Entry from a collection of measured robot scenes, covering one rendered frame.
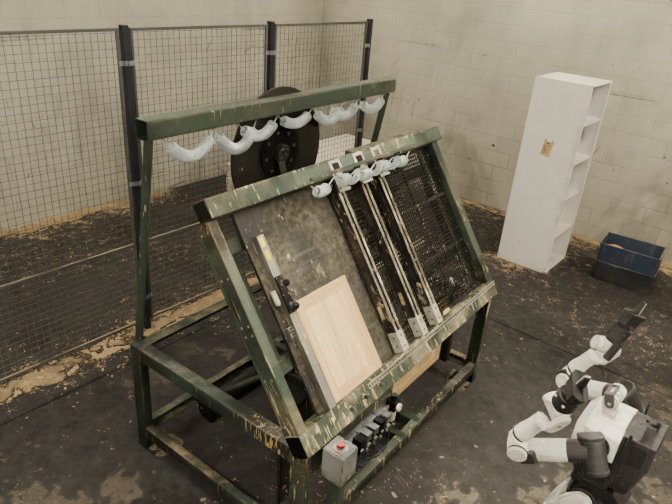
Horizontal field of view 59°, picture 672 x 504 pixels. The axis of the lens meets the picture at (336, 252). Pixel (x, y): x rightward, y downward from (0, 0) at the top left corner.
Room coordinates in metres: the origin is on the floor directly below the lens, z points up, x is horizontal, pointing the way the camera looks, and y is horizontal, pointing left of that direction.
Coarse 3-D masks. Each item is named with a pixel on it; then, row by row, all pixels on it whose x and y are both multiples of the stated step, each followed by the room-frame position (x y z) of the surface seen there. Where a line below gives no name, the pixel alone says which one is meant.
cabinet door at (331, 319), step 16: (320, 288) 2.78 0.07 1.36; (336, 288) 2.86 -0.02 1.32; (304, 304) 2.64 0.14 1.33; (320, 304) 2.72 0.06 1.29; (336, 304) 2.79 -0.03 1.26; (352, 304) 2.87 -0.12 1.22; (304, 320) 2.58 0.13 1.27; (320, 320) 2.66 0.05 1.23; (336, 320) 2.73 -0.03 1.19; (352, 320) 2.81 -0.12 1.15; (320, 336) 2.60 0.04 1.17; (336, 336) 2.67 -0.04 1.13; (352, 336) 2.74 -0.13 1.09; (368, 336) 2.82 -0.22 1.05; (320, 352) 2.53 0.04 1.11; (336, 352) 2.61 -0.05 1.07; (352, 352) 2.68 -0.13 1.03; (368, 352) 2.76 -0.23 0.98; (336, 368) 2.55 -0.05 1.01; (352, 368) 2.62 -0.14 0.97; (368, 368) 2.69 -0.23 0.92; (336, 384) 2.48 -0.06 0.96; (352, 384) 2.55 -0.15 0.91; (336, 400) 2.43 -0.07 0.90
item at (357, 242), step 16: (336, 160) 3.29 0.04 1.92; (336, 176) 3.21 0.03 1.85; (336, 192) 3.21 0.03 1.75; (336, 208) 3.21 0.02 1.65; (352, 224) 3.15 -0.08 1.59; (352, 240) 3.13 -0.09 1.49; (368, 256) 3.10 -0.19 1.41; (368, 272) 3.05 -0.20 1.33; (368, 288) 3.04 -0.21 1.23; (384, 288) 3.04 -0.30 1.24; (384, 304) 2.98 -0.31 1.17; (384, 320) 2.97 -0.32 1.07; (400, 336) 2.92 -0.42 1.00
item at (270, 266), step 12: (252, 240) 2.67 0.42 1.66; (264, 240) 2.68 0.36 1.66; (264, 252) 2.64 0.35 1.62; (264, 264) 2.62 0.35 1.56; (276, 288) 2.57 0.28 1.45; (288, 312) 2.52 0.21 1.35; (288, 324) 2.52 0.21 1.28; (300, 324) 2.53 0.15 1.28; (300, 336) 2.49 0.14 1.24; (300, 348) 2.47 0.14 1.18; (312, 360) 2.45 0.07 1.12; (312, 372) 2.42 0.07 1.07; (324, 384) 2.41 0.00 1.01; (324, 396) 2.37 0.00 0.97; (324, 408) 2.37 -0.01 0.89
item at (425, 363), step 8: (440, 344) 3.78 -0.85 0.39; (432, 352) 3.69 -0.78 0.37; (424, 360) 3.59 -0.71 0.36; (432, 360) 3.70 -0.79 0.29; (416, 368) 3.50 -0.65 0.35; (424, 368) 3.60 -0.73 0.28; (408, 376) 3.41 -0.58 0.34; (416, 376) 3.51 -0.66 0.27; (400, 384) 3.33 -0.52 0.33; (408, 384) 3.42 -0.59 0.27; (392, 392) 3.24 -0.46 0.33; (400, 392) 3.33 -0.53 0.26
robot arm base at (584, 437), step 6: (582, 432) 1.82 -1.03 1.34; (588, 432) 1.82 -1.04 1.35; (594, 432) 1.81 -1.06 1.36; (600, 432) 1.80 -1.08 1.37; (582, 438) 1.75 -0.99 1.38; (588, 438) 1.74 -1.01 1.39; (594, 438) 1.74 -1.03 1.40; (600, 438) 1.74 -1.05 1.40; (582, 468) 1.74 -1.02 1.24; (588, 474) 1.68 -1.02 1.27; (594, 474) 1.67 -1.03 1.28; (600, 474) 1.67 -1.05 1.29; (606, 474) 1.67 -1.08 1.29
